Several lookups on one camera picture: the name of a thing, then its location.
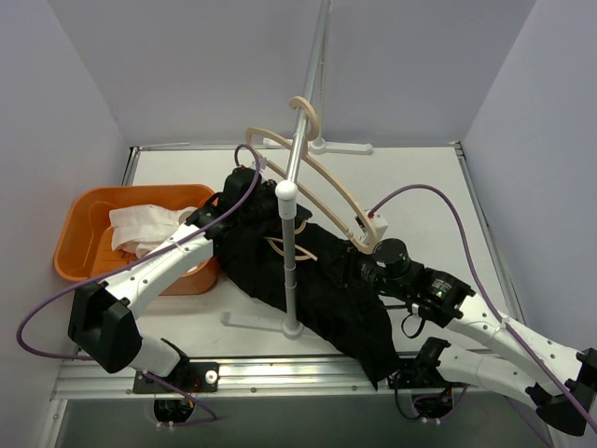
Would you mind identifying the beige wooden hanger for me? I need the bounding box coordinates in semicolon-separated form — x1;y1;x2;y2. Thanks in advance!
263;218;323;265
244;95;380;256

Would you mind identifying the aluminium mounting rail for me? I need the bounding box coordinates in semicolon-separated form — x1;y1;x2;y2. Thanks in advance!
53;354;495;400

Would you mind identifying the black garment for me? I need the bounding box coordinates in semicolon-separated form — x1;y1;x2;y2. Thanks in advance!
215;207;400;385

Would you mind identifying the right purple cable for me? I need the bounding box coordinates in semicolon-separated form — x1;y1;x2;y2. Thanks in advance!
368;185;597;448

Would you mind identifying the purple cable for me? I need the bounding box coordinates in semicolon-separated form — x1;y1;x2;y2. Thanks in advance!
368;185;597;448
16;143;218;427

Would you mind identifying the silver clothes rack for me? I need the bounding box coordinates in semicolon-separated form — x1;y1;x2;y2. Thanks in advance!
220;1;375;339

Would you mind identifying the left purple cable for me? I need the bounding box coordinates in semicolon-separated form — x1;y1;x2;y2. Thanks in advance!
16;143;218;427

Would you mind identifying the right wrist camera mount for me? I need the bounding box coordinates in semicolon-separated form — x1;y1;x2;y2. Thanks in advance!
355;210;389;245

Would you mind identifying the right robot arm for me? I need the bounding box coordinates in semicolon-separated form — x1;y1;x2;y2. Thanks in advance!
348;238;596;437

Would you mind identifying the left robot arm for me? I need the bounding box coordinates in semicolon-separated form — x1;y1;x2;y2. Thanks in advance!
67;167;299;391

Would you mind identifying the orange plastic basket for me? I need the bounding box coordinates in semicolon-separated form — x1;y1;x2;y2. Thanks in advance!
54;184;214;282

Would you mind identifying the beige wooden hanger front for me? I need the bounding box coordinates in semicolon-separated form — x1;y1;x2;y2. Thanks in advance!
244;95;380;256

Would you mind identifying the white pleated skirt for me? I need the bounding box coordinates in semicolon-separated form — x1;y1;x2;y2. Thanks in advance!
109;204;197;259

